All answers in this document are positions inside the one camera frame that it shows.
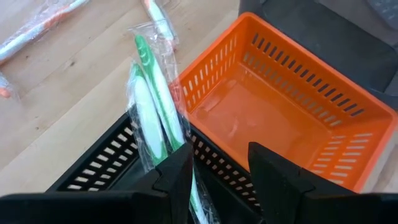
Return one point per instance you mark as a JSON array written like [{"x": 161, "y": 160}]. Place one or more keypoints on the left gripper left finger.
[{"x": 174, "y": 174}]

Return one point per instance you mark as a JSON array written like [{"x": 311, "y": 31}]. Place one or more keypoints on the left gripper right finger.
[{"x": 273, "y": 180}]

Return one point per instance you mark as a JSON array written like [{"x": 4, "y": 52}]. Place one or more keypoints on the green white toothbrush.
[
  {"x": 146, "y": 118},
  {"x": 160, "y": 90}
]

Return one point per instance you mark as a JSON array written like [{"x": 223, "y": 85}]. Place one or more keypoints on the black slotted plastic basket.
[{"x": 102, "y": 161}]

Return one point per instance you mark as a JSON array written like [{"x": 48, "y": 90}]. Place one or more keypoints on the orange white toothbrush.
[
  {"x": 37, "y": 28},
  {"x": 4, "y": 91},
  {"x": 160, "y": 21}
]

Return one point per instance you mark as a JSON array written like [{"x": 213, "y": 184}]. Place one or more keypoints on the orange slotted plastic basket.
[{"x": 264, "y": 124}]

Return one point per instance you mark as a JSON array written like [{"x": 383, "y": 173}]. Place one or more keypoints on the white perforated plastic basket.
[{"x": 382, "y": 7}]

